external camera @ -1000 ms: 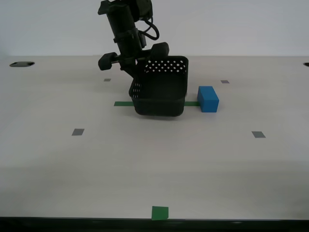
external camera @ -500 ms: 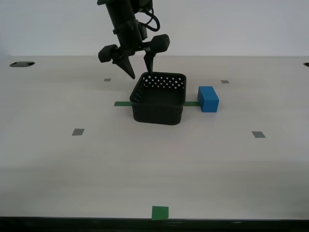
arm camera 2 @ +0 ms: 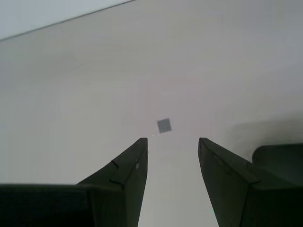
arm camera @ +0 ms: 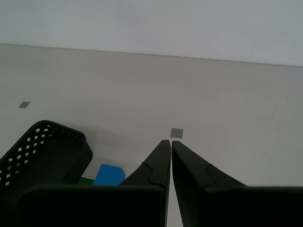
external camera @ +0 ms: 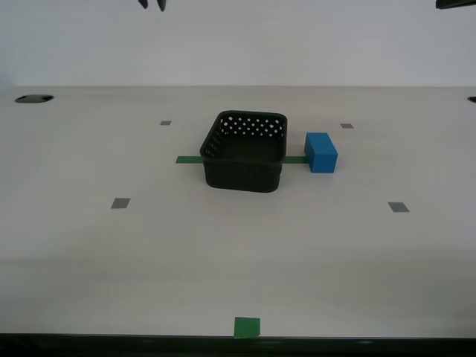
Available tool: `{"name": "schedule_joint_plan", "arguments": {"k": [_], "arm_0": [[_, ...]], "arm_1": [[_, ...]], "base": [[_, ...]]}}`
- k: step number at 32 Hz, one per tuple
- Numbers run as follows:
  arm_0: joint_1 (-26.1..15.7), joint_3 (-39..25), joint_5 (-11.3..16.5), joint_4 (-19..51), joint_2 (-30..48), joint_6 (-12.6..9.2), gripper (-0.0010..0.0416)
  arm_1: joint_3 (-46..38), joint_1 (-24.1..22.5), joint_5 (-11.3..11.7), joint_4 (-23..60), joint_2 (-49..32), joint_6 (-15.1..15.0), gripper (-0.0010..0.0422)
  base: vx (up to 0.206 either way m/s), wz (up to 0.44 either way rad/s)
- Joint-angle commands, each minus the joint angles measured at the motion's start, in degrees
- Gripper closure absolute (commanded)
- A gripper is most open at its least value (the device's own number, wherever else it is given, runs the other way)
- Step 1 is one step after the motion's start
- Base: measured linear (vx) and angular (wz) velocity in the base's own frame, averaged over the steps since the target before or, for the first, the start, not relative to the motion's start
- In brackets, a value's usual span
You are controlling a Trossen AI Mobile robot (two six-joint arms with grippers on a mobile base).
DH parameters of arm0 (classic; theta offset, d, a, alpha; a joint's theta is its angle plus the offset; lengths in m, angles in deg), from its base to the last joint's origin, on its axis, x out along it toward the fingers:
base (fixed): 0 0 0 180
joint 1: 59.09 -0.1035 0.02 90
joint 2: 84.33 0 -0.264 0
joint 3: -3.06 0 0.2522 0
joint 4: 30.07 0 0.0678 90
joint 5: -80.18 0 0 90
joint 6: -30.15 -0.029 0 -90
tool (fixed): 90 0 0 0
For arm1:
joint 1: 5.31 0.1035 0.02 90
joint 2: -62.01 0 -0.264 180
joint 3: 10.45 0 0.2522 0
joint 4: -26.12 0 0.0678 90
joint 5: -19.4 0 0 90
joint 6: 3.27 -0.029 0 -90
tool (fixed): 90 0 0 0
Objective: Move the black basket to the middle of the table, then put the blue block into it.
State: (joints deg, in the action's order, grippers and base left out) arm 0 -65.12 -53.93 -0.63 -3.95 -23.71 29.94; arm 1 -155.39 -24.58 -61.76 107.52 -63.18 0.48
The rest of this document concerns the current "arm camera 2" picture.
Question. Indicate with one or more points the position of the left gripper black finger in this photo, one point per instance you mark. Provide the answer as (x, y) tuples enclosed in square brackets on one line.
[(236, 198), (99, 203)]

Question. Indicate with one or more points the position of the grey tape square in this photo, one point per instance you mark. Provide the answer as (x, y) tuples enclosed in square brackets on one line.
[(164, 125)]

